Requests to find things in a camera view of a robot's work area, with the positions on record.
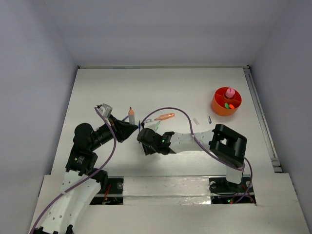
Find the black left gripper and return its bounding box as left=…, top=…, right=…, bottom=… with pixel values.
left=90, top=113, right=138, bottom=150

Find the orange tip clear highlighter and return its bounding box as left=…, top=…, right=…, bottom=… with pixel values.
left=128, top=107, right=136, bottom=125

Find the peach translucent marker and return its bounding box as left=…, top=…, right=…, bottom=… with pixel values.
left=155, top=113, right=175, bottom=121

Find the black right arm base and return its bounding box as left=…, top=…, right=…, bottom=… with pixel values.
left=209, top=176, right=256, bottom=204

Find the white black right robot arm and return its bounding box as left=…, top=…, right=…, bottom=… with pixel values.
left=137, top=124, right=247, bottom=191

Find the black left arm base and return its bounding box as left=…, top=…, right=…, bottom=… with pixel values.
left=90, top=177, right=124, bottom=205

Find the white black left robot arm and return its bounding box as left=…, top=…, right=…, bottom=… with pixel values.
left=30, top=116, right=138, bottom=234

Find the clear plastic cap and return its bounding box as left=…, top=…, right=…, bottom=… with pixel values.
left=193, top=118, right=199, bottom=125

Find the orange round organizer container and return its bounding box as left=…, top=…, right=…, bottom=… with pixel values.
left=211, top=87, right=242, bottom=116

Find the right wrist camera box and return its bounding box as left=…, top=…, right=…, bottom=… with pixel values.
left=142, top=119, right=158, bottom=132

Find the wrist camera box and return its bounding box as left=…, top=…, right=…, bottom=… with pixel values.
left=94, top=103, right=113, bottom=119
left=142, top=119, right=158, bottom=132

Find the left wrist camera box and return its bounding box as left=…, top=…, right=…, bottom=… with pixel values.
left=94, top=103, right=113, bottom=119

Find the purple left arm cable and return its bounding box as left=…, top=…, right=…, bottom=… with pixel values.
left=29, top=107, right=117, bottom=234

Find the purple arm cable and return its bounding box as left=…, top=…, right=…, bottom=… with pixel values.
left=29, top=107, right=117, bottom=234
left=140, top=106, right=253, bottom=203

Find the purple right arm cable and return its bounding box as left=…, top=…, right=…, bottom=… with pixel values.
left=140, top=106, right=253, bottom=203

